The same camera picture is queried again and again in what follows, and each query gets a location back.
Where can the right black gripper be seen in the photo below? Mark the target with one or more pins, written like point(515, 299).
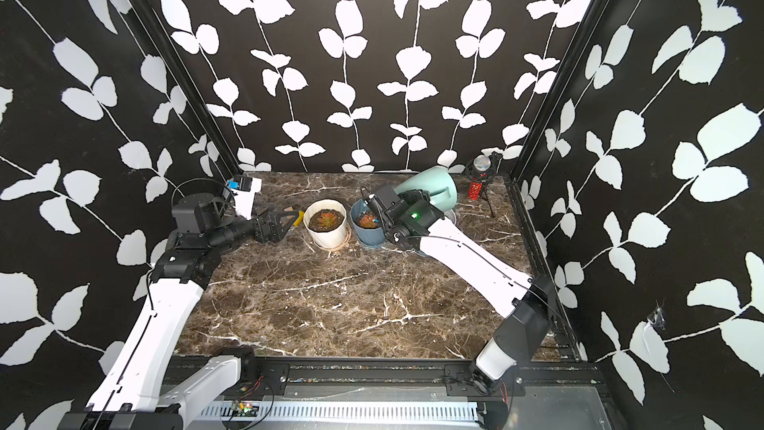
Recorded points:
point(401, 199)

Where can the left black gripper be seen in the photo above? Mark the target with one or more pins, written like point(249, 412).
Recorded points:
point(275, 234)

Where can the white pot succulent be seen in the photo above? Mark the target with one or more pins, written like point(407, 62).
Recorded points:
point(325, 215)

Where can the mint green watering can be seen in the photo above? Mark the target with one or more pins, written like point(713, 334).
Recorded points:
point(438, 182)

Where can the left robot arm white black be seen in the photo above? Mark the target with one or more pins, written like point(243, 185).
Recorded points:
point(130, 396)

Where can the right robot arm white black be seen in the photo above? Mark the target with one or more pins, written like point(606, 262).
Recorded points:
point(527, 306)

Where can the blue pot middle succulent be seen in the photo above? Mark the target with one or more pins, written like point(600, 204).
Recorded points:
point(365, 224)

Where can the yellow block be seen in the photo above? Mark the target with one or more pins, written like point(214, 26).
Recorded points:
point(299, 219)

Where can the woven coaster under left pot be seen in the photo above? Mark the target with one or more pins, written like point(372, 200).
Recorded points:
point(331, 240)

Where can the red glitter microphone on stand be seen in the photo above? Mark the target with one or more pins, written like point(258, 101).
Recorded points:
point(482, 171)

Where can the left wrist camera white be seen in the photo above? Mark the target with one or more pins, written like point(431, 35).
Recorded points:
point(244, 188)

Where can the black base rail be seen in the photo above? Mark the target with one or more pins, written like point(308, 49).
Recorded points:
point(279, 375)

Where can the small circuit board with wires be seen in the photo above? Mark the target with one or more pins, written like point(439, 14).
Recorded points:
point(245, 409)

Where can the white slotted cable duct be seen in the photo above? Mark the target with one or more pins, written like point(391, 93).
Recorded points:
point(397, 412)

